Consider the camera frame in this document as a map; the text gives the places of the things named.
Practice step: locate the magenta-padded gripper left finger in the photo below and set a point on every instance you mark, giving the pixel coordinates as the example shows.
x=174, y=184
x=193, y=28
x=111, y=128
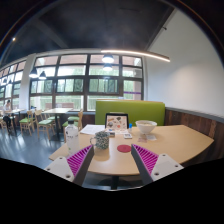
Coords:
x=59, y=166

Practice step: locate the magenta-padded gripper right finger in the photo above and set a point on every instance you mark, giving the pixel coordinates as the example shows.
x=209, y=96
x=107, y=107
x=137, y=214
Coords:
x=163, y=165

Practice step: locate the clear plastic drink bottle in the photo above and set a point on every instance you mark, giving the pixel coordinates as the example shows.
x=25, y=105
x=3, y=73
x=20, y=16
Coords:
x=72, y=136

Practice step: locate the small paper slip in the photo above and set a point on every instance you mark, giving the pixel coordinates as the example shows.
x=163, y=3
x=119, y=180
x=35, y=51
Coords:
x=150, y=137

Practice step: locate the white ceramic bowl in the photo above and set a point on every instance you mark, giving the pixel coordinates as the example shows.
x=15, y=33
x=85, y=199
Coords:
x=146, y=127

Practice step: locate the flat round red coaster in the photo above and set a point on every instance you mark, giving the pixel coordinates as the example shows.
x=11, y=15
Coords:
x=124, y=148

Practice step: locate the group of green-seated wooden chairs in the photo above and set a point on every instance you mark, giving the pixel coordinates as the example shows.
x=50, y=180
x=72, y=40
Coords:
x=45, y=123

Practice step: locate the small white remote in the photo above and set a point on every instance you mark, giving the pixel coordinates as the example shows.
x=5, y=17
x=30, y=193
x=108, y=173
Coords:
x=128, y=135

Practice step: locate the white paper sheets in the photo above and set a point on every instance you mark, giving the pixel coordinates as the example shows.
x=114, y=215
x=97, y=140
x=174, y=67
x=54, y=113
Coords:
x=91, y=129

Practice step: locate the green speckled ceramic mug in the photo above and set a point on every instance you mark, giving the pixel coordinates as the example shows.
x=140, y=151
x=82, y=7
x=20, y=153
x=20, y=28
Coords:
x=102, y=140

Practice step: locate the small blue-capped item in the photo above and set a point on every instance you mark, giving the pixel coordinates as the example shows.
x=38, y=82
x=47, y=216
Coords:
x=130, y=126

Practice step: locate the wooden dining table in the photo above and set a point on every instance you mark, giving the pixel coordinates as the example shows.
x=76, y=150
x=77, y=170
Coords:
x=57, y=110

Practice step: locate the black-framed tablet with stickers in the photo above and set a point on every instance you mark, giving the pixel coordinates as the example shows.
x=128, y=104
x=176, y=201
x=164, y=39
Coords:
x=117, y=121

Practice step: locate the person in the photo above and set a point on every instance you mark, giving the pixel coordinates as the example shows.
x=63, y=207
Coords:
x=6, y=108

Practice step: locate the long curved linear ceiling light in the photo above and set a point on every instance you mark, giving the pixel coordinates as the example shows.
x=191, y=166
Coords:
x=140, y=53

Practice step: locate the dark-framed window wall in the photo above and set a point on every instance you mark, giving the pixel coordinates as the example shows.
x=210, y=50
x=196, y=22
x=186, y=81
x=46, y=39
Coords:
x=71, y=86

